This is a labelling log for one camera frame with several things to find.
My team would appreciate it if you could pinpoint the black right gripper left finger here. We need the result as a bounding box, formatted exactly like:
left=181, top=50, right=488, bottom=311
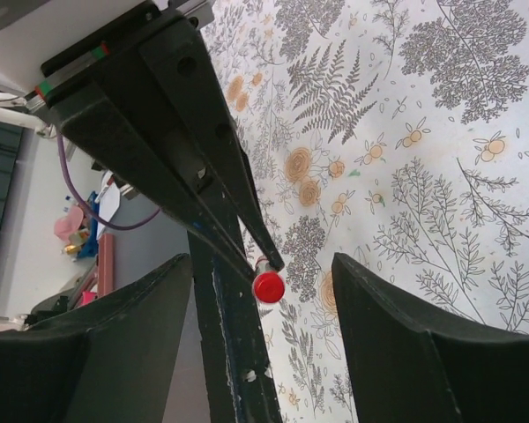
left=0, top=254, right=192, bottom=422

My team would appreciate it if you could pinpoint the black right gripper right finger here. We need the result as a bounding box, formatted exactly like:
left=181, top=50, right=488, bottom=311
left=332, top=253, right=529, bottom=422

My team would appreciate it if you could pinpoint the red capped whiteboard marker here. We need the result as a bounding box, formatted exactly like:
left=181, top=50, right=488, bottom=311
left=252, top=256, right=286, bottom=304

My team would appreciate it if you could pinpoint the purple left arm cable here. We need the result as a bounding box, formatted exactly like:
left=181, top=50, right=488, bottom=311
left=56, top=131, right=162, bottom=232

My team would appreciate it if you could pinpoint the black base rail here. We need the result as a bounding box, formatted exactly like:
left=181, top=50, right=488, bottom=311
left=188, top=234, right=282, bottom=422

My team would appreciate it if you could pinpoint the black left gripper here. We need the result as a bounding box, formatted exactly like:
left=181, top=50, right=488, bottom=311
left=34, top=1, right=284, bottom=282

